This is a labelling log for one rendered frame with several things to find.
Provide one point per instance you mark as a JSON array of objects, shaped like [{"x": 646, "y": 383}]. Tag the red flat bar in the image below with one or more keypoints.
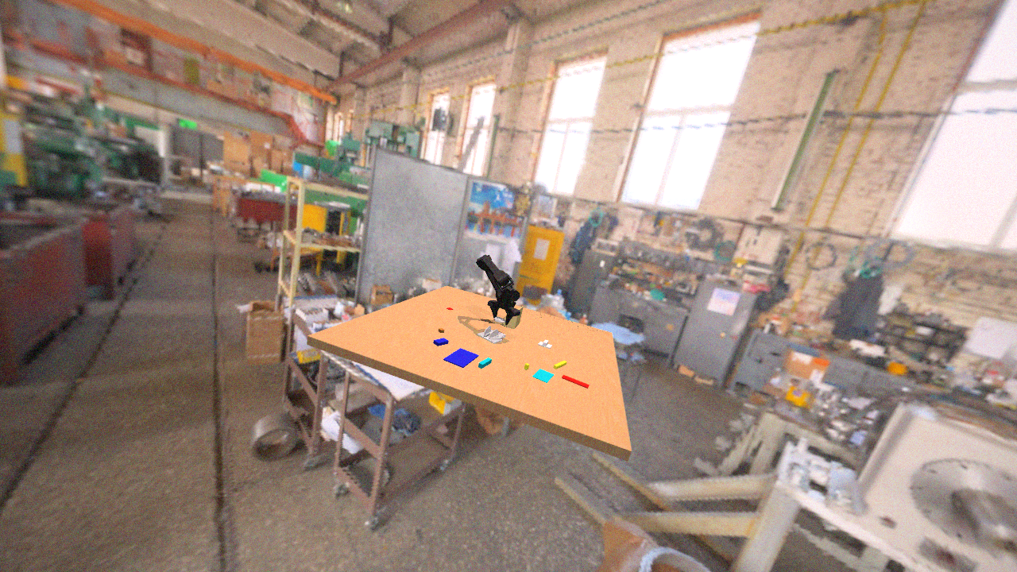
[{"x": 575, "y": 381}]

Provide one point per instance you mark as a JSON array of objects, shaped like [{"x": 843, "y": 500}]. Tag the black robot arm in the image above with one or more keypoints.
[{"x": 499, "y": 278}]

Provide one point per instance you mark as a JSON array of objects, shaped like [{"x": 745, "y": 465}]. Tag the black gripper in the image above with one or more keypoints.
[{"x": 505, "y": 305}]

